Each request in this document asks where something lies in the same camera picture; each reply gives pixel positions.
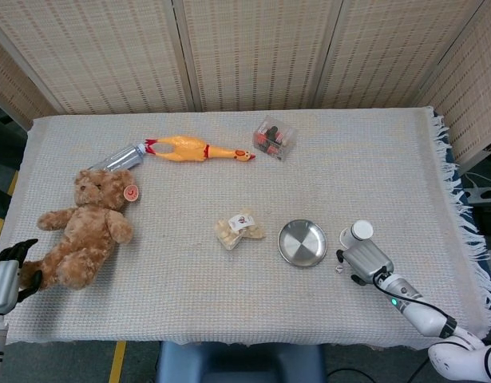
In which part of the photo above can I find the yellow rubber chicken toy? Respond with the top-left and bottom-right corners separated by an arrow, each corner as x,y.
144,135 -> 257,164

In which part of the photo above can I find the clear plastic water bottle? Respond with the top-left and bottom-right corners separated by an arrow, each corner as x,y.
86,142 -> 147,172

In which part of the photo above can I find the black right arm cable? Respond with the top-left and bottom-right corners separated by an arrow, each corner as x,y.
372,267 -> 457,328

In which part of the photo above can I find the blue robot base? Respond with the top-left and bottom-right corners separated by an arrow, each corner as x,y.
156,341 -> 327,383

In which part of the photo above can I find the beige waffle weave tablecloth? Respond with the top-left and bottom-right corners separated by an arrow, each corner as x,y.
0,105 -> 491,352

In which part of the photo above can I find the woven bamboo screen panel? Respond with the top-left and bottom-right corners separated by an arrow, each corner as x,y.
0,31 -> 66,128
0,0 -> 196,116
172,0 -> 344,113
414,0 -> 491,165
312,0 -> 488,111

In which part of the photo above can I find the brown teddy bear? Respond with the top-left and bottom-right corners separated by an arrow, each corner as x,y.
36,168 -> 141,291

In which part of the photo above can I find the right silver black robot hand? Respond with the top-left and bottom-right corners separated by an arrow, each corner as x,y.
335,238 -> 394,286

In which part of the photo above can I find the grey white floor bracket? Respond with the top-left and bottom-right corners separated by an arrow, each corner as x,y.
466,185 -> 491,205

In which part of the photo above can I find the clear bag of snacks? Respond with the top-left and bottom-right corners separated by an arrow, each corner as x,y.
214,207 -> 267,251

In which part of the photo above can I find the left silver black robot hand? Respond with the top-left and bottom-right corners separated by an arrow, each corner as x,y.
0,238 -> 45,316

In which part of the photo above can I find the white paper cup blue stripe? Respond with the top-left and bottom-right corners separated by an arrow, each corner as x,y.
339,219 -> 374,249

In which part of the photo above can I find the round metal plate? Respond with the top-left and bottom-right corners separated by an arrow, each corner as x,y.
277,219 -> 328,269

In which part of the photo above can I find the clear box of batteries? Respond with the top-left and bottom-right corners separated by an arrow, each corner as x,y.
251,115 -> 298,163

